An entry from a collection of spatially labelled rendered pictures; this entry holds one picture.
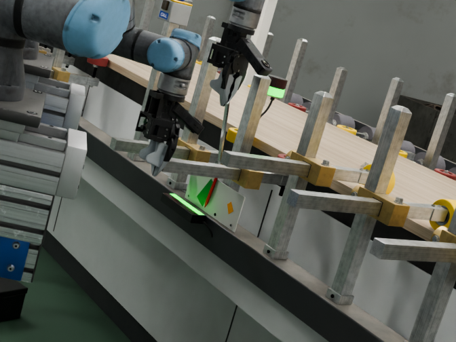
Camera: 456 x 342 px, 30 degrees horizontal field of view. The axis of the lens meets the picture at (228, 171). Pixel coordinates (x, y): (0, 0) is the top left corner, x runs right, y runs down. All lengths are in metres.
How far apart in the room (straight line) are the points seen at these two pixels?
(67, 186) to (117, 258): 1.77
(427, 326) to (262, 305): 0.54
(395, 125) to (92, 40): 0.78
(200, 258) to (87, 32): 1.19
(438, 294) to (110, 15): 0.87
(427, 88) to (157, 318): 7.20
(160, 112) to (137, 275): 1.13
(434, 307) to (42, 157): 0.84
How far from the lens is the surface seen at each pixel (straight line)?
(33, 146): 1.44
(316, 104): 2.07
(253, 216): 2.55
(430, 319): 1.79
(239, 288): 2.27
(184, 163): 2.14
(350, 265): 1.94
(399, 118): 1.88
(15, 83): 1.44
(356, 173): 2.15
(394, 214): 1.86
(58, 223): 3.65
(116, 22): 1.39
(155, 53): 1.92
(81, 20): 1.34
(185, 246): 2.47
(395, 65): 9.63
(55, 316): 3.20
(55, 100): 1.92
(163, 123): 2.05
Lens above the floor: 1.32
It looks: 12 degrees down
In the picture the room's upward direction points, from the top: 16 degrees clockwise
